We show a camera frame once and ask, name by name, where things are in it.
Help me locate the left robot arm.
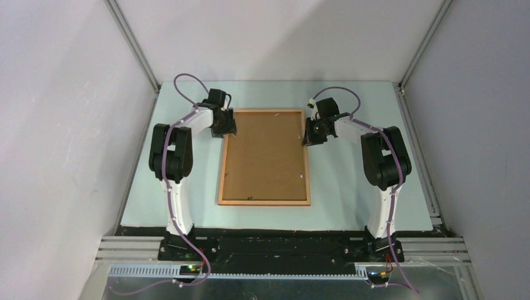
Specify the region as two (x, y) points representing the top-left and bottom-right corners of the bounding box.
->
(148, 89), (237, 261)

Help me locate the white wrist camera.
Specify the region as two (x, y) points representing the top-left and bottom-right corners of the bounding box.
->
(222, 97), (231, 110)
(307, 98), (321, 121)

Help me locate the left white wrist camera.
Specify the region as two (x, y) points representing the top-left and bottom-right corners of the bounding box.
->
(222, 97), (231, 110)

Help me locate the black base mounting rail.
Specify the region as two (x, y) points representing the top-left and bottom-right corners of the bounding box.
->
(116, 225), (411, 276)

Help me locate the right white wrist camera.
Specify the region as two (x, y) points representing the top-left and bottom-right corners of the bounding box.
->
(307, 98), (321, 121)

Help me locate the aluminium corner post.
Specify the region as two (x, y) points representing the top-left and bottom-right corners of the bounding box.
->
(399, 0), (454, 89)
(104, 0), (161, 94)

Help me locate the left aluminium corner post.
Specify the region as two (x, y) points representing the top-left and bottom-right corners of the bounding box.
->
(104, 0), (161, 94)

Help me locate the brown backing board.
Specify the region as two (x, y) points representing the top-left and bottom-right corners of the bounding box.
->
(222, 111), (308, 202)

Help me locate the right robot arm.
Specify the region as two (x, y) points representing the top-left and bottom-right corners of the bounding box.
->
(302, 97), (412, 261)

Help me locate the right aluminium corner post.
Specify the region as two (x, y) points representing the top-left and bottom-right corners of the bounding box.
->
(399, 0), (454, 89)

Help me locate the wooden picture frame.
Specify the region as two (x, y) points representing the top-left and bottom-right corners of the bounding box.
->
(217, 109), (312, 207)

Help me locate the grey cable duct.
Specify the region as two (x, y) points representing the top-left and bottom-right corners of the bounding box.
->
(108, 264), (376, 281)

